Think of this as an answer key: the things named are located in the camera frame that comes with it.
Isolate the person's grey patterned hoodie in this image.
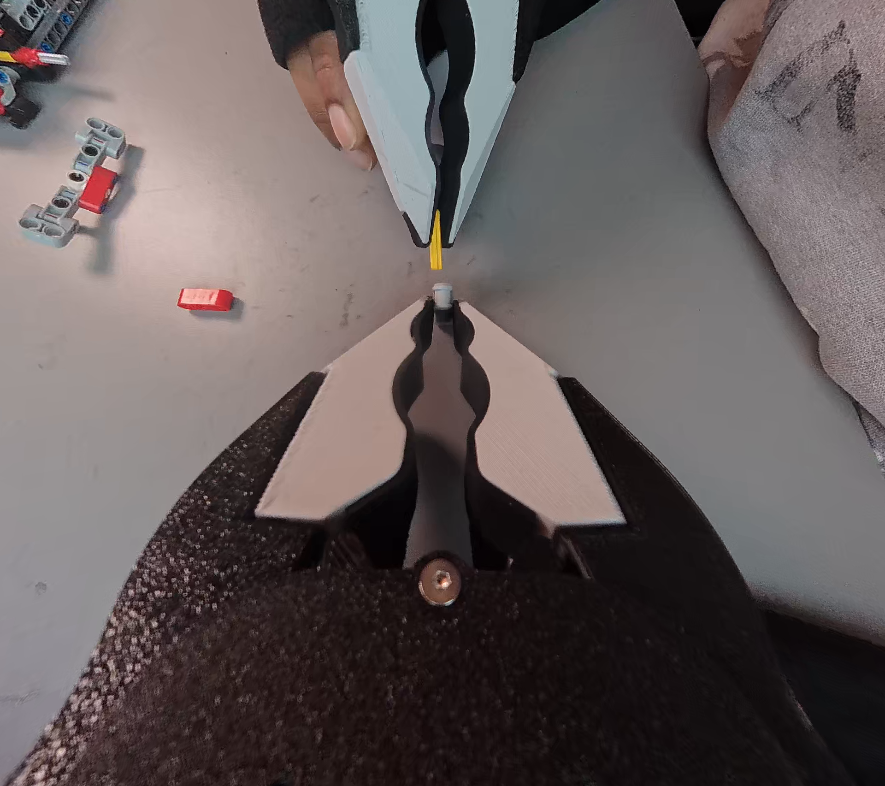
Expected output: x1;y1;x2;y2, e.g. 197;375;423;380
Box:
698;0;885;476

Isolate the grey beam assembly with red brick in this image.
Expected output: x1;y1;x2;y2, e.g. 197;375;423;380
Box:
19;117;129;248

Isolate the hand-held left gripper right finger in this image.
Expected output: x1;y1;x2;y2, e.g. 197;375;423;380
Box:
451;299;629;541

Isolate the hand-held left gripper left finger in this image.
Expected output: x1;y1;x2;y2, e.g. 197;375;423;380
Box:
254;297;435;524

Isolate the grey desk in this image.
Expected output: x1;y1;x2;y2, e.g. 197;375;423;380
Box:
0;0;885;762

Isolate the loose red brick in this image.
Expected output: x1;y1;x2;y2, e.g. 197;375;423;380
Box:
177;287;235;314

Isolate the person's right hand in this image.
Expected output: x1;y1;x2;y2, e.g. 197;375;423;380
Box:
263;0;379;171

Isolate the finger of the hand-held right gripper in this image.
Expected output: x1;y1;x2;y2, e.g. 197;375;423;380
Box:
341;0;447;249
440;0;526;249

